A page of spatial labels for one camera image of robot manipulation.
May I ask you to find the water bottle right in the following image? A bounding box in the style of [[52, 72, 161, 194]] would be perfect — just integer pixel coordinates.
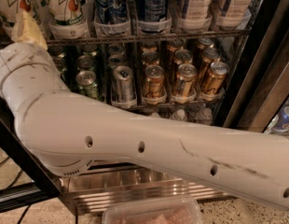
[[195, 108, 213, 125]]

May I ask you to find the gold can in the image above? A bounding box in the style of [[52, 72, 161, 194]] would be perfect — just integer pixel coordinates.
[[200, 62, 229, 95], [172, 63, 197, 98], [143, 64, 165, 99]]

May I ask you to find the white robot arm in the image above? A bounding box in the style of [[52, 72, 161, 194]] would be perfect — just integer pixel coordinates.
[[0, 10, 289, 211]]

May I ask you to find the stainless fridge base grille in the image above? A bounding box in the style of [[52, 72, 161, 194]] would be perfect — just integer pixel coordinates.
[[60, 161, 231, 216]]

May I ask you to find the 7up can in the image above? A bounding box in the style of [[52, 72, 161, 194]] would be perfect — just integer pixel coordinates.
[[0, 0, 31, 36], [47, 0, 89, 39]]

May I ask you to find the gold can front left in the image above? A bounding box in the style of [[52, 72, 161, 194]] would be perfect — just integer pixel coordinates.
[[143, 64, 165, 99]]

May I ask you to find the open fridge door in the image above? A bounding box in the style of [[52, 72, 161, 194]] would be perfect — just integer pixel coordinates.
[[0, 98, 61, 213]]

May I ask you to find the water bottle middle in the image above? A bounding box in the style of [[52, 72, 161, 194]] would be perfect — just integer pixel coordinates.
[[170, 109, 186, 121]]

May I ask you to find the clear plastic container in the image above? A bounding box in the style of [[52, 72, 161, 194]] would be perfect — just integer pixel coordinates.
[[102, 195, 204, 224]]

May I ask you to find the silver can front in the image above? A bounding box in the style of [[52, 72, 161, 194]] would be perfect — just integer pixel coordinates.
[[113, 66, 134, 103]]

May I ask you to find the top wire shelf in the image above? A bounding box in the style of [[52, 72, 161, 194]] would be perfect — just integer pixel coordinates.
[[47, 29, 251, 46]]

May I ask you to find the gold can front middle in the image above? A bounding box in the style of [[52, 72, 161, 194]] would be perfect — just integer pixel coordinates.
[[172, 63, 197, 98]]

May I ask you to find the blue Pepsi can with face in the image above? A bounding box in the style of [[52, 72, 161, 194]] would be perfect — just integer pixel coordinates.
[[95, 0, 128, 35]]

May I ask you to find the water bottle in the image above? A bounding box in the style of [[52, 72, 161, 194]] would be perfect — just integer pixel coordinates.
[[170, 109, 186, 121], [195, 108, 213, 125]]

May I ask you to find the gold can front right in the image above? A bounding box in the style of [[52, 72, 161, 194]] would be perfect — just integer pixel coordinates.
[[200, 62, 229, 95]]

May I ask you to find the dark blue Pepsi can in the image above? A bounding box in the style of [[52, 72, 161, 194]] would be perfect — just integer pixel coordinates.
[[135, 0, 168, 34]]

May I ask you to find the white can rightmost on shelf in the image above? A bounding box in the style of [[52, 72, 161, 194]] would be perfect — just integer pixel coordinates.
[[212, 0, 251, 30]]

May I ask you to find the blue can behind glass door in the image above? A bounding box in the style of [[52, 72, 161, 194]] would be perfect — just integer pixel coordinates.
[[273, 106, 289, 133]]

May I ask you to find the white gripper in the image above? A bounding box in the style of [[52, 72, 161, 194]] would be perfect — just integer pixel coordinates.
[[0, 9, 55, 78]]

